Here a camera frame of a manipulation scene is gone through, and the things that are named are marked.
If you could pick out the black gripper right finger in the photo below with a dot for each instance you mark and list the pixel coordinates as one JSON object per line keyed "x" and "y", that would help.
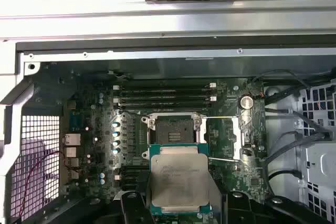
{"x": 237, "y": 208}

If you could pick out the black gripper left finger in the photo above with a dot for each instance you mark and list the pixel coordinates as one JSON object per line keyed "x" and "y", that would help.
{"x": 130, "y": 208}

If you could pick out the metal locking lever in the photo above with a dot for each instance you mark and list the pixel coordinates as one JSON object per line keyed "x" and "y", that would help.
{"x": 132, "y": 113}
{"x": 225, "y": 159}

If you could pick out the silver green CPU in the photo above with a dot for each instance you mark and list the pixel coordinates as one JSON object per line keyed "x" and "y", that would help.
{"x": 178, "y": 176}

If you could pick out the metal socket cover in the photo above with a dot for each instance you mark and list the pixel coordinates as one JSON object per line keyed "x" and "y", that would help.
{"x": 238, "y": 134}

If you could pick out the black RAM slot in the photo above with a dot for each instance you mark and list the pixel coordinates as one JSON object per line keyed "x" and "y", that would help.
{"x": 157, "y": 92}
{"x": 157, "y": 86}
{"x": 157, "y": 98}
{"x": 136, "y": 169}
{"x": 157, "y": 105}
{"x": 136, "y": 187}
{"x": 136, "y": 180}
{"x": 136, "y": 174}

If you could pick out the CPU socket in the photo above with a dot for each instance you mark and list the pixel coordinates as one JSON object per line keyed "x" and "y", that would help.
{"x": 170, "y": 129}

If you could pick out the green motherboard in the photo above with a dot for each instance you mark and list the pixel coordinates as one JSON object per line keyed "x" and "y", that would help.
{"x": 228, "y": 182}

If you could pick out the silver blue capacitor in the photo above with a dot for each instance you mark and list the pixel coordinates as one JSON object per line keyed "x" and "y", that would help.
{"x": 101, "y": 100}
{"x": 102, "y": 175}
{"x": 101, "y": 95}
{"x": 115, "y": 143}
{"x": 115, "y": 151}
{"x": 115, "y": 134}
{"x": 102, "y": 181}
{"x": 115, "y": 125}

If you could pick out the silver rear port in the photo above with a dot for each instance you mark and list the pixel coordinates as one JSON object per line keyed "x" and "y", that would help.
{"x": 71, "y": 162}
{"x": 73, "y": 174}
{"x": 70, "y": 151}
{"x": 71, "y": 139}

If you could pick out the silver drive cage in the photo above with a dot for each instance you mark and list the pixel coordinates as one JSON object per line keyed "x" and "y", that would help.
{"x": 320, "y": 161}

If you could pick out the silver coin battery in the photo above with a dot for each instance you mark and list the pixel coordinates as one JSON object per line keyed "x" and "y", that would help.
{"x": 246, "y": 102}

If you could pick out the black silver PC case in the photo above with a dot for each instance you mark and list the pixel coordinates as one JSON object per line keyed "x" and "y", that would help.
{"x": 78, "y": 56}

